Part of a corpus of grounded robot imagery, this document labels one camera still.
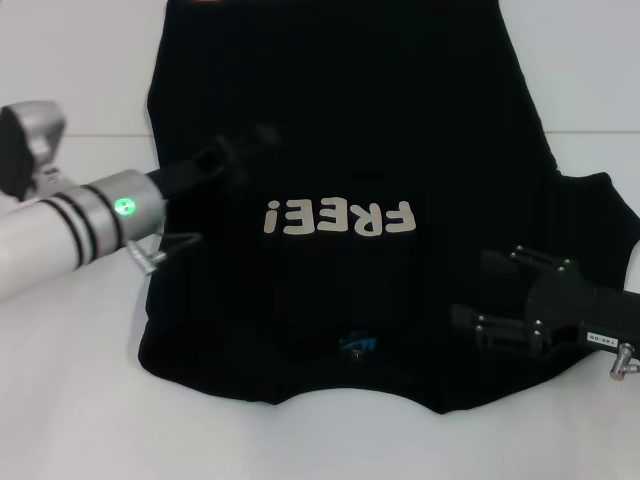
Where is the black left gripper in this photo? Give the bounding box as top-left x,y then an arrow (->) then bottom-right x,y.
143,123 -> 281,200

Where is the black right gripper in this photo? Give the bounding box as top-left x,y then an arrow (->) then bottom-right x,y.
450,245 -> 640,357

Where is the black shirt with FREE print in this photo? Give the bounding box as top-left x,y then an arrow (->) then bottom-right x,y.
137,0 -> 640,416

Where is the silver right wrist connector plug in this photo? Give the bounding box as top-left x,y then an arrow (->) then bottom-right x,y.
606,346 -> 640,382

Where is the thin dark left wrist cable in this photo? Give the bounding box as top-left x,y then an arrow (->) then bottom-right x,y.
158,231 -> 203,257

